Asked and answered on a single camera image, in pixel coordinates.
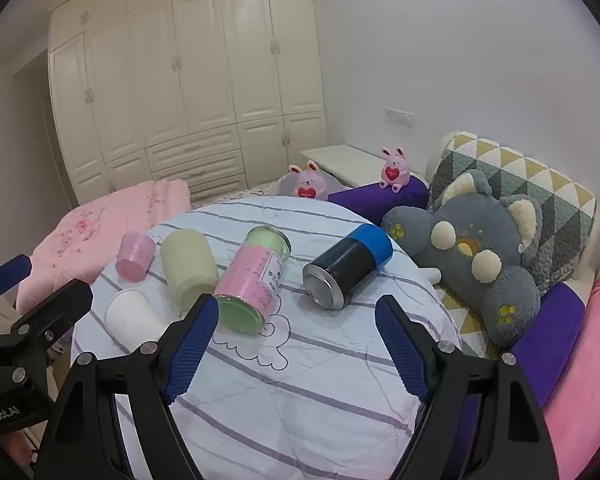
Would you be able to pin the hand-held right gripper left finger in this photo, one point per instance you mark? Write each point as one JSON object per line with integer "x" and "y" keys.
{"x": 192, "y": 340}

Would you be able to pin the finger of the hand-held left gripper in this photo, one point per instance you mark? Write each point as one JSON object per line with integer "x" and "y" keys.
{"x": 0, "y": 279}
{"x": 55, "y": 307}

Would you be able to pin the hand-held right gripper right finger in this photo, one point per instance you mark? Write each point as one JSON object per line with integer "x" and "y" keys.
{"x": 400, "y": 342}

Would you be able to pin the white cup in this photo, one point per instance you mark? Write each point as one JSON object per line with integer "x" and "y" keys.
{"x": 130, "y": 319}

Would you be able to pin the pale green cup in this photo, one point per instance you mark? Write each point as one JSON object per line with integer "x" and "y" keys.
{"x": 187, "y": 265}

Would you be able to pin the pink and green glass cup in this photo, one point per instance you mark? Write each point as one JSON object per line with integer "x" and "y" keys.
{"x": 250, "y": 275}

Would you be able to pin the small pink cup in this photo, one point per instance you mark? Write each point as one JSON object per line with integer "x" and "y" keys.
{"x": 132, "y": 256}

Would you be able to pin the black and blue metal cup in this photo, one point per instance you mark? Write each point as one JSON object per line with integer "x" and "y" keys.
{"x": 347, "y": 265}

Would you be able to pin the pink flowered quilt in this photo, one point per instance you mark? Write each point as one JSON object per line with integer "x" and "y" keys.
{"x": 80, "y": 225}

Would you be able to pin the purple pillow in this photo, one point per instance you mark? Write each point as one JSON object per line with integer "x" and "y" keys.
{"x": 365, "y": 205}

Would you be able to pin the purple bed sheet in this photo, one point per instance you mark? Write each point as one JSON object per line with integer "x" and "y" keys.
{"x": 550, "y": 340}

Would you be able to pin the grey plush toy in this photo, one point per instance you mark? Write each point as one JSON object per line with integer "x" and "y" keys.
{"x": 502, "y": 220}

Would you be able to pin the pink bunny toy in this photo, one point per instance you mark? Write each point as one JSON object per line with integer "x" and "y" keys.
{"x": 394, "y": 170}
{"x": 308, "y": 182}

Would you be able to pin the white nightstand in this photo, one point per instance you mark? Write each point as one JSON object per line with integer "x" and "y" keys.
{"x": 340, "y": 157}

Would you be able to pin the pink fleece blanket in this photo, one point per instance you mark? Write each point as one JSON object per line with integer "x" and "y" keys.
{"x": 590, "y": 385}

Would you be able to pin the triangle patterned quilted pillow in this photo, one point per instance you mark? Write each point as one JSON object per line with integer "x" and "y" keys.
{"x": 555, "y": 195}

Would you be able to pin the cream bed headboard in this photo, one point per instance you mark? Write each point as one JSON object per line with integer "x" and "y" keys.
{"x": 597, "y": 260}

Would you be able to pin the cream wardrobe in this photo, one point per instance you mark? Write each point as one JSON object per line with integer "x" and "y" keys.
{"x": 180, "y": 85}

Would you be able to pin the white wall switch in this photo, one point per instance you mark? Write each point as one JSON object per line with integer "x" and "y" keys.
{"x": 399, "y": 116}

